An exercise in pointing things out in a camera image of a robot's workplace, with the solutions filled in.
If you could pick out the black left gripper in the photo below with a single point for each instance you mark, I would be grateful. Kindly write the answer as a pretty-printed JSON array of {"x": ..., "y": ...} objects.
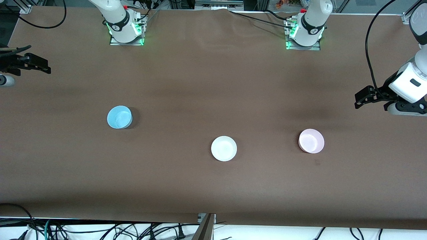
[{"x": 384, "y": 91}]

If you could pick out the pink plastic bowl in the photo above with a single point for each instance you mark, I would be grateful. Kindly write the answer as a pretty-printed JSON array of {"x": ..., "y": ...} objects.
[{"x": 311, "y": 141}]

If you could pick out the grey metal frame bar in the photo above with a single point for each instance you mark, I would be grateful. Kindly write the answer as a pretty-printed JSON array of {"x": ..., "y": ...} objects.
[{"x": 218, "y": 4}]

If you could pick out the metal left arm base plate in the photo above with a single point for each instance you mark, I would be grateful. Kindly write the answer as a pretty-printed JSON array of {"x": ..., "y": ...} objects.
[{"x": 313, "y": 47}]

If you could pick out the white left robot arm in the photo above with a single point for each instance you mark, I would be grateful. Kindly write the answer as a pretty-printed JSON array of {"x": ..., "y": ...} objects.
[{"x": 313, "y": 20}]

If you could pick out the metal corner bracket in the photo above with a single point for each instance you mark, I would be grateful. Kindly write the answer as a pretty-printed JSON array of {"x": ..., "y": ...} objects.
[
  {"x": 26, "y": 9},
  {"x": 407, "y": 17}
]

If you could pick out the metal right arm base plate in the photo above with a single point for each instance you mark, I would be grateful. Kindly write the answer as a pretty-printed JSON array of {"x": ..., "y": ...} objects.
[{"x": 115, "y": 42}]

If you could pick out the white plastic bowl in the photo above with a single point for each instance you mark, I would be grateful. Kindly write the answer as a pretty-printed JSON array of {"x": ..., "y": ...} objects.
[{"x": 224, "y": 148}]

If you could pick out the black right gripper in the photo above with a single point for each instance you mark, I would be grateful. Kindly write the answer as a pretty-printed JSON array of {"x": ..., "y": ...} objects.
[{"x": 9, "y": 62}]

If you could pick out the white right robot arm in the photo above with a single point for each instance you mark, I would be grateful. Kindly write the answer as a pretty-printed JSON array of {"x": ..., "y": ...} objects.
[{"x": 116, "y": 15}]

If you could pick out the brown table cover sheet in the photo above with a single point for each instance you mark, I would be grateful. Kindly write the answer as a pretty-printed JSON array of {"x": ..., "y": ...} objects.
[{"x": 213, "y": 83}]

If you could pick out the aluminium frame profile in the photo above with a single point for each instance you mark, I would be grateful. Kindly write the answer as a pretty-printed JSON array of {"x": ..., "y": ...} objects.
[{"x": 204, "y": 228}]

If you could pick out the light blue plastic bowl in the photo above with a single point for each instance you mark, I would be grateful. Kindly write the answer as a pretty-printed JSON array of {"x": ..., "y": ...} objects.
[{"x": 119, "y": 117}]

